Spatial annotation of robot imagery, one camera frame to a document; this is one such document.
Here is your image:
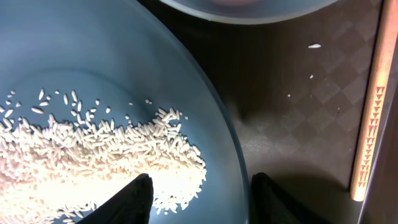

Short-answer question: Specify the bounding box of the light blue small bowl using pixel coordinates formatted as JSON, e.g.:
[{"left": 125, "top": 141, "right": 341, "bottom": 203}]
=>
[{"left": 160, "top": 0, "right": 336, "bottom": 25}]

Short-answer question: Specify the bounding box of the pile of white rice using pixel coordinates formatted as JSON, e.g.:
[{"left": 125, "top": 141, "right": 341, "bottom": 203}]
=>
[{"left": 1, "top": 93, "right": 206, "bottom": 223}]

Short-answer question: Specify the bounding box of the wooden chopstick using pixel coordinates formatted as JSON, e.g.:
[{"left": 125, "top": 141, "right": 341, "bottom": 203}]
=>
[{"left": 350, "top": 0, "right": 397, "bottom": 202}]

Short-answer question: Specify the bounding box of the dark brown serving tray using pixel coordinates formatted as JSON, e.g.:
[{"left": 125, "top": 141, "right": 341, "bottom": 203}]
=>
[{"left": 143, "top": 0, "right": 397, "bottom": 223}]

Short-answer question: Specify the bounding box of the dark blue plate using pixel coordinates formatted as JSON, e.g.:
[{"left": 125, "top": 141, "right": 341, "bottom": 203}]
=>
[{"left": 1, "top": 1, "right": 249, "bottom": 223}]

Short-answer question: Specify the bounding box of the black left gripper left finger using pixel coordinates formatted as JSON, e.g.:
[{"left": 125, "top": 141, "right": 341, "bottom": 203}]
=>
[{"left": 78, "top": 174, "right": 154, "bottom": 224}]

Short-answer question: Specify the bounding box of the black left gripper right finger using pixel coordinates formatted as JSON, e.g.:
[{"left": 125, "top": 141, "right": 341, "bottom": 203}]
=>
[{"left": 251, "top": 172, "right": 329, "bottom": 224}]

